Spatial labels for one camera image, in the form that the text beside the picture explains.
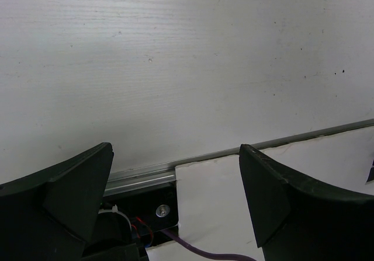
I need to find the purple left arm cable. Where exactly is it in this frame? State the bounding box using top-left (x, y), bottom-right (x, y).
top-left (162, 228), bottom-right (259, 261)

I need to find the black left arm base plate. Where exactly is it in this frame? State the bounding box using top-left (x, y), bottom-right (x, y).
top-left (102, 182), bottom-right (179, 248)

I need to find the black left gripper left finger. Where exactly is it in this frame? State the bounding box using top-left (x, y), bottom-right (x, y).
top-left (1, 142), bottom-right (114, 260)

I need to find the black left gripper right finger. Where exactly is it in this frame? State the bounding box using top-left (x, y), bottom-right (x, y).
top-left (239, 144), bottom-right (373, 260)

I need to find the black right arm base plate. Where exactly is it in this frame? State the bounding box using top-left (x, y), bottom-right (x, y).
top-left (366, 161), bottom-right (374, 183)

